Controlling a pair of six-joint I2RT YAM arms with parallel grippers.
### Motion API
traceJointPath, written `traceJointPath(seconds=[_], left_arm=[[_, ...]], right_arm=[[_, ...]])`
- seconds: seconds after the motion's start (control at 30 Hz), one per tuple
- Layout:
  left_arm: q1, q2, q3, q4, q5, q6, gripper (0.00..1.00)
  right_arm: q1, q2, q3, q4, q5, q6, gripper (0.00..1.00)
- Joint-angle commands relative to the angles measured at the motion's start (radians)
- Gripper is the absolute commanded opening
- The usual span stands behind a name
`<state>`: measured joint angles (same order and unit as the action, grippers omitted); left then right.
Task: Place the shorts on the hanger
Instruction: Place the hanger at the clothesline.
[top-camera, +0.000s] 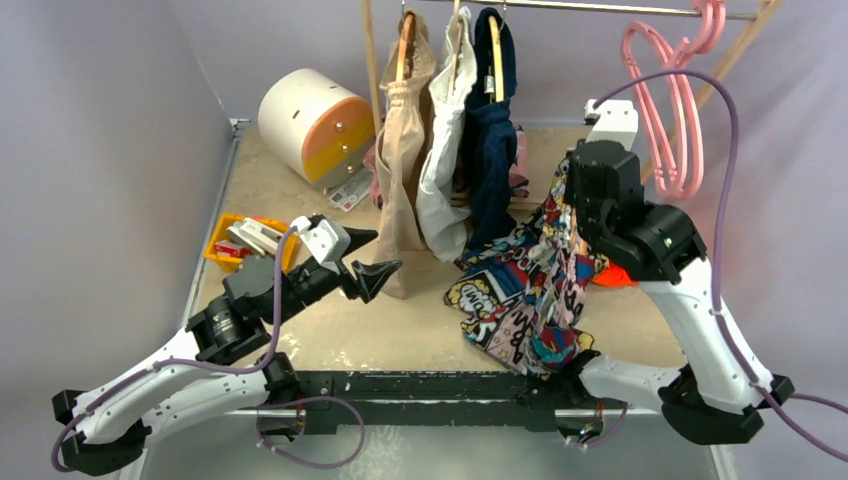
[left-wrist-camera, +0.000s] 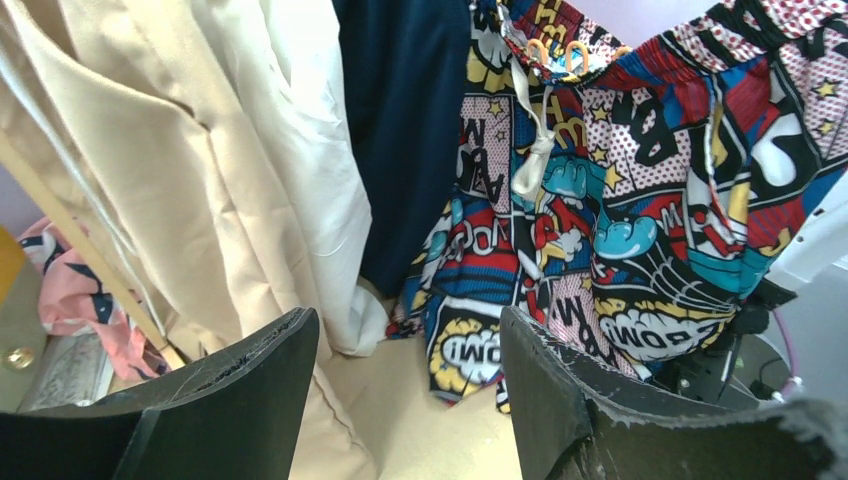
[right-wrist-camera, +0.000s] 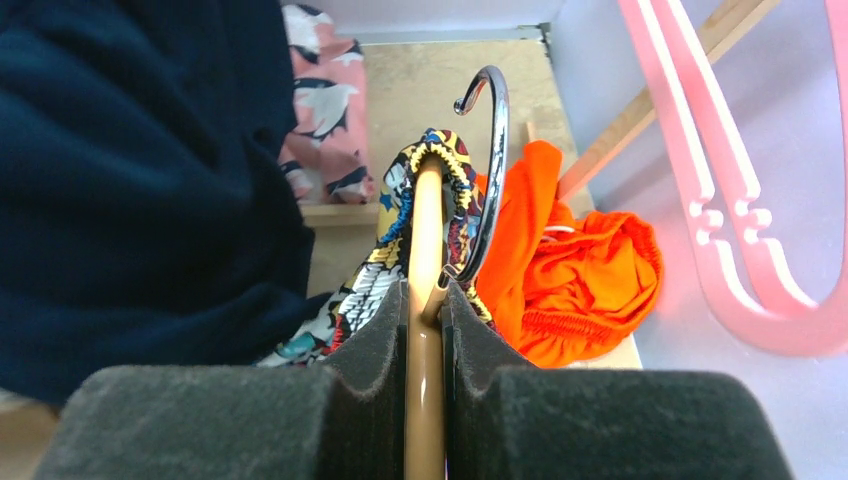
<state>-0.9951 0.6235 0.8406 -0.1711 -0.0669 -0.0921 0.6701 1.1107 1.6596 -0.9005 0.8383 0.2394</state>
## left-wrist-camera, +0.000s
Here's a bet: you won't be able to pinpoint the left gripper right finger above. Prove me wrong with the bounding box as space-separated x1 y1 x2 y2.
500 307 847 479

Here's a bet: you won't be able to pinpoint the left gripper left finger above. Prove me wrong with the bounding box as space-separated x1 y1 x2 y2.
1 308 320 479

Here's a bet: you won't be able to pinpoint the colourful comic print shorts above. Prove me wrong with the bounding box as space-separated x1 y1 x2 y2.
386 1 847 412

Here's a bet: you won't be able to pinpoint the wooden hanger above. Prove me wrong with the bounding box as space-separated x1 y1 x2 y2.
523 39 632 76

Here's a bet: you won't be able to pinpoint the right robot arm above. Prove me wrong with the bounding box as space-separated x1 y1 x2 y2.
653 179 847 410

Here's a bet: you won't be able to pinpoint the beige hanging shorts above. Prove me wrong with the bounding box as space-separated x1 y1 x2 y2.
1 1 378 479

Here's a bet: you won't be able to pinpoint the white hanging shorts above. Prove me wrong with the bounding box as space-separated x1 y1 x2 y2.
191 1 388 357

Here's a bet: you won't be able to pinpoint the navy hanging shorts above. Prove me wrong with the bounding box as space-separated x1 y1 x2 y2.
333 0 471 297

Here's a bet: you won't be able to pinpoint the paper label card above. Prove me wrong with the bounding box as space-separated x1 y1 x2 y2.
18 333 114 413

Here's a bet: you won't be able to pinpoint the pink patterned garment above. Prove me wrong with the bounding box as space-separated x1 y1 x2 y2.
18 217 170 380

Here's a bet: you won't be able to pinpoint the white round drawer cabinet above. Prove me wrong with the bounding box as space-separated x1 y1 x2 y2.
1 229 47 412

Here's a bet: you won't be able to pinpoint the wooden clothes rack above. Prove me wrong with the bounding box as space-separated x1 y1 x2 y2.
1 131 186 370

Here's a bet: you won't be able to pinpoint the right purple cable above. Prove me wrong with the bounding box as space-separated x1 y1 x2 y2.
768 307 804 402

